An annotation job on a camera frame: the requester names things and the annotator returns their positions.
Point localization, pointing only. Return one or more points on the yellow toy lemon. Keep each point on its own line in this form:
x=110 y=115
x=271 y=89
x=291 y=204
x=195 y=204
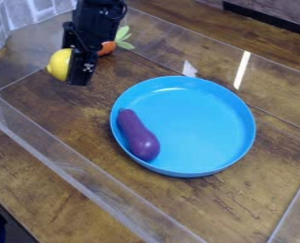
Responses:
x=58 y=63

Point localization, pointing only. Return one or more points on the purple toy eggplant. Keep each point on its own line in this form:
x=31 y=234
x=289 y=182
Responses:
x=142 y=141

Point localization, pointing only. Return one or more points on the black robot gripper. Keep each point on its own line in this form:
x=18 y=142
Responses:
x=92 y=26

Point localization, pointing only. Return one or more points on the orange toy carrot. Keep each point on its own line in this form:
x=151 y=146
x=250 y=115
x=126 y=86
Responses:
x=119 y=41

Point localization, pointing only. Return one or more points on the clear acrylic enclosure wall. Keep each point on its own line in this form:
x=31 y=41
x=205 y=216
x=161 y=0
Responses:
x=68 y=183

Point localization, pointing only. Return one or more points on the white grid curtain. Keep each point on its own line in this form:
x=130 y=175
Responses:
x=19 y=13

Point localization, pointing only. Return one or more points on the blue round plastic tray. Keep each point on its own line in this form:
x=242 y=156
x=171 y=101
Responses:
x=202 y=123

